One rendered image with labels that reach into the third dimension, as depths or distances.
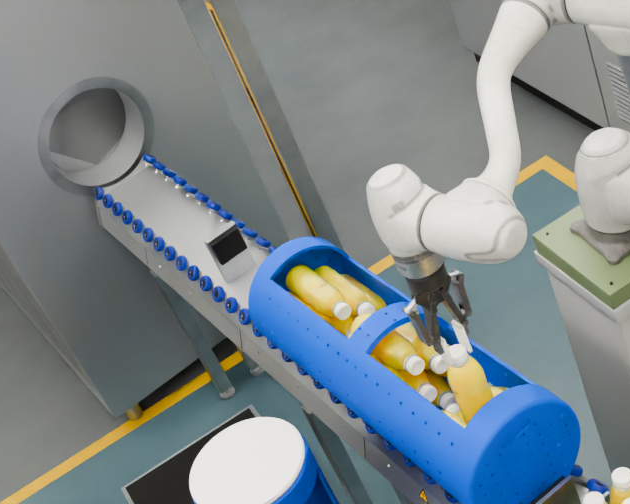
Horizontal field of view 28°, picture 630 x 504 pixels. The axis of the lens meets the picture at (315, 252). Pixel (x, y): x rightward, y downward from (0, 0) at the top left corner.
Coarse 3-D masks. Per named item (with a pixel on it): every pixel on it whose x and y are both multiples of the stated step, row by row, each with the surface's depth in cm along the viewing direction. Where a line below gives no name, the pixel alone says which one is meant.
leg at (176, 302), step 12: (156, 276) 421; (168, 288) 425; (168, 300) 427; (180, 300) 430; (180, 312) 432; (180, 324) 437; (192, 324) 436; (192, 336) 438; (204, 336) 441; (204, 348) 443; (204, 360) 445; (216, 360) 448; (216, 372) 450; (216, 384) 453; (228, 384) 455; (228, 396) 457
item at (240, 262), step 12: (228, 228) 345; (204, 240) 344; (216, 240) 343; (228, 240) 344; (240, 240) 346; (216, 252) 344; (228, 252) 346; (240, 252) 348; (216, 264) 349; (228, 264) 349; (240, 264) 352; (252, 264) 354; (228, 276) 351
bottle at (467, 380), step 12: (468, 360) 240; (456, 372) 240; (468, 372) 240; (480, 372) 242; (456, 384) 241; (468, 384) 241; (480, 384) 242; (456, 396) 244; (468, 396) 242; (480, 396) 243; (492, 396) 246; (468, 408) 245; (468, 420) 247
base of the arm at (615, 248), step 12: (576, 228) 296; (588, 228) 291; (588, 240) 293; (600, 240) 289; (612, 240) 287; (624, 240) 286; (600, 252) 290; (612, 252) 287; (624, 252) 286; (612, 264) 286
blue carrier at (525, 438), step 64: (320, 256) 311; (256, 320) 304; (320, 320) 281; (384, 320) 271; (384, 384) 261; (448, 384) 285; (512, 384) 267; (448, 448) 244; (512, 448) 242; (576, 448) 253
